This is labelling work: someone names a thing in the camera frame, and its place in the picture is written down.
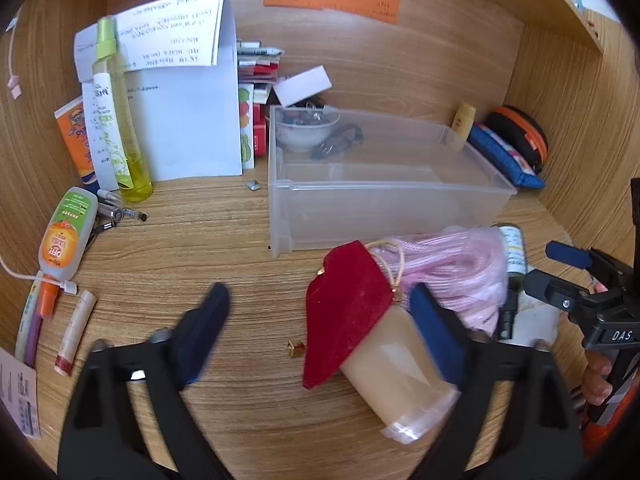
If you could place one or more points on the clear plastic storage bin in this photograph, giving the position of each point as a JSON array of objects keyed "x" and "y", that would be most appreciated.
[{"x": 390, "y": 195}]

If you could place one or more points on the orange label sanitizer bottle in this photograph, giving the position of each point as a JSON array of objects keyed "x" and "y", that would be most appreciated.
[{"x": 65, "y": 235}]

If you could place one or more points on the white paper bag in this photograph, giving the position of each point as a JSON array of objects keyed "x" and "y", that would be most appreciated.
[{"x": 185, "y": 105}]

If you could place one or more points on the white rectangular box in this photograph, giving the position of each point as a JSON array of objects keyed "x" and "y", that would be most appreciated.
[{"x": 302, "y": 86}]

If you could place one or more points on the orange cap marker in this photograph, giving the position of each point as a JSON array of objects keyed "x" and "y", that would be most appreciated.
[{"x": 47, "y": 300}]

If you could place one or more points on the blue pencil case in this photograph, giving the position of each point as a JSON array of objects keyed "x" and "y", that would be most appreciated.
[{"x": 500, "y": 155}]

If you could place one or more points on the small white label bottle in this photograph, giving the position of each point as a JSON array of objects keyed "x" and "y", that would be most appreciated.
[{"x": 514, "y": 250}]

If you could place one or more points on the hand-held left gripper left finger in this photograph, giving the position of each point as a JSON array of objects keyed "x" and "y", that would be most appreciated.
[{"x": 209, "y": 327}]

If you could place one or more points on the person's right hand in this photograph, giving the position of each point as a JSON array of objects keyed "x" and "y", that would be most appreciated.
[{"x": 596, "y": 377}]

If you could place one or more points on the red velvet pouch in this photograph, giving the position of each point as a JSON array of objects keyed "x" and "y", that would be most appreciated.
[{"x": 345, "y": 310}]

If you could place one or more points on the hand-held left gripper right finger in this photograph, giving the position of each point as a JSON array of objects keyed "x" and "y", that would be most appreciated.
[{"x": 436, "y": 332}]

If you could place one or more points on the black small tube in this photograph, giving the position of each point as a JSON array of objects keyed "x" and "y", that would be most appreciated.
[{"x": 509, "y": 310}]

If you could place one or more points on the beige tape roll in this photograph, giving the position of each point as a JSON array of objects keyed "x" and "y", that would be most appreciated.
[{"x": 400, "y": 380}]

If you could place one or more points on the stack of snack packets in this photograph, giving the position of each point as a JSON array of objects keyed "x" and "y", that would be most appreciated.
[{"x": 257, "y": 62}]

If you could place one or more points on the fruit print packet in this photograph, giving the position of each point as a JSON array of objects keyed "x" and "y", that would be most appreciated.
[{"x": 246, "y": 125}]

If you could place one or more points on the white ceramic bowl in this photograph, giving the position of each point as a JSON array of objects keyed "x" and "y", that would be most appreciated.
[{"x": 306, "y": 130}]

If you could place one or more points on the white red lip balm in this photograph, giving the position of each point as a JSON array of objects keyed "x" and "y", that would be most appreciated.
[{"x": 75, "y": 332}]

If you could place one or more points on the small silver clip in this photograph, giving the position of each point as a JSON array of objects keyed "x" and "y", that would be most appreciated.
[{"x": 253, "y": 184}]

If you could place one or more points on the yellow spray bottle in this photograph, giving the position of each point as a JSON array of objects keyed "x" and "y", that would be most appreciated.
[{"x": 131, "y": 160}]

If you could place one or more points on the bundle of grey pens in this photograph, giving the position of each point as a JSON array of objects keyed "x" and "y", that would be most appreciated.
[{"x": 117, "y": 210}]

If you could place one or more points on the small gold clip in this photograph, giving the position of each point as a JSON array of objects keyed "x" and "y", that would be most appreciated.
[{"x": 295, "y": 349}]

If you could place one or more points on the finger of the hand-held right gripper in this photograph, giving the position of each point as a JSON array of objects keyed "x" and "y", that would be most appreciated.
[
  {"x": 567, "y": 255},
  {"x": 550, "y": 287}
]

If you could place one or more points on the orange sunscreen tube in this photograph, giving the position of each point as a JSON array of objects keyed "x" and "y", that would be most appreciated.
[{"x": 75, "y": 135}]

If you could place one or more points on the white green printed tube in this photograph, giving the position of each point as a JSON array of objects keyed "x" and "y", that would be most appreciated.
[{"x": 102, "y": 125}]

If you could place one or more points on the white printed label card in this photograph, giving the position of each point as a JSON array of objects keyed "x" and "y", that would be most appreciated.
[{"x": 20, "y": 395}]

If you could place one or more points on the wooden desktop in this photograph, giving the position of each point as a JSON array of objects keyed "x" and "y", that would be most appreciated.
[{"x": 200, "y": 245}]

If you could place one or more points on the red box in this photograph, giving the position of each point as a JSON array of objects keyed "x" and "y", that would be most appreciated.
[{"x": 260, "y": 130}]

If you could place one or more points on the beige cork stick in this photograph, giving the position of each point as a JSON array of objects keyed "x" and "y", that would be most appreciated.
[{"x": 462, "y": 125}]

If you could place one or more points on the black orange zip case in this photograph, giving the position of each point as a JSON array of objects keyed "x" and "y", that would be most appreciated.
[{"x": 520, "y": 135}]

